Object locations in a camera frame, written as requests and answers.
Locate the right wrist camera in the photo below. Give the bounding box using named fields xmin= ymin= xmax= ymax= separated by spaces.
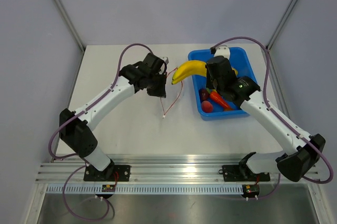
xmin=214 ymin=46 xmax=231 ymax=59

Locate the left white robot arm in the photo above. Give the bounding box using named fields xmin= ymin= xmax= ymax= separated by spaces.
xmin=59 ymin=53 xmax=169 ymax=181

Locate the dark purple plum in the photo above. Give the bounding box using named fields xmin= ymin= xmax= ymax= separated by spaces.
xmin=199 ymin=88 xmax=209 ymax=102

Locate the right frame post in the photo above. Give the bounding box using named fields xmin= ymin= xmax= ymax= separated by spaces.
xmin=266 ymin=0 xmax=299 ymax=50

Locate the frame post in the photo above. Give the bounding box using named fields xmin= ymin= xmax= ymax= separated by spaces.
xmin=52 ymin=0 xmax=86 ymax=55
xmin=266 ymin=0 xmax=299 ymax=50

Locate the left frame post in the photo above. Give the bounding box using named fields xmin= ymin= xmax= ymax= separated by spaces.
xmin=52 ymin=0 xmax=86 ymax=55

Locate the blue plastic bin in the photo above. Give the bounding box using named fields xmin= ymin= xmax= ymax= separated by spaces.
xmin=192 ymin=47 xmax=256 ymax=121

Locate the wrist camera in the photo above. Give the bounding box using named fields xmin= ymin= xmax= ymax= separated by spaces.
xmin=160 ymin=57 xmax=169 ymax=64
xmin=214 ymin=46 xmax=231 ymax=59

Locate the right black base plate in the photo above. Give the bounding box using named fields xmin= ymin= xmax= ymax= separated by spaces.
xmin=218 ymin=165 xmax=271 ymax=182

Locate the yellow banana bunch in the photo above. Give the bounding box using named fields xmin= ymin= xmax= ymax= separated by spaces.
xmin=171 ymin=58 xmax=238 ymax=85

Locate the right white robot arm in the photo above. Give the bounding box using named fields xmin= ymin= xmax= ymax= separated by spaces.
xmin=205 ymin=56 xmax=325 ymax=182

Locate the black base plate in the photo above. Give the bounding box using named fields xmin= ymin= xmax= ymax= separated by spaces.
xmin=218 ymin=165 xmax=271 ymax=182
xmin=83 ymin=165 xmax=131 ymax=182

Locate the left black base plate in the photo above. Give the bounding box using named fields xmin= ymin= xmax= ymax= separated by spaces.
xmin=83 ymin=165 xmax=131 ymax=182

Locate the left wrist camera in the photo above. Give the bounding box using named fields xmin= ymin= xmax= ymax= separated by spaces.
xmin=160 ymin=57 xmax=169 ymax=64

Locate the white slotted cable duct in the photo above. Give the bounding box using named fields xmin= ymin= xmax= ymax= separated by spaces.
xmin=46 ymin=184 xmax=243 ymax=195

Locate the aluminium rail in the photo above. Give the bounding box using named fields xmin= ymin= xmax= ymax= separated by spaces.
xmin=35 ymin=155 xmax=321 ymax=184

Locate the orange carrot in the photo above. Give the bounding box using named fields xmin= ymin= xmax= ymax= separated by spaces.
xmin=209 ymin=91 xmax=233 ymax=111

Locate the clear zip top bag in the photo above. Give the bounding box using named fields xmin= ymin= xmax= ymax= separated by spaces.
xmin=160 ymin=67 xmax=184 ymax=119

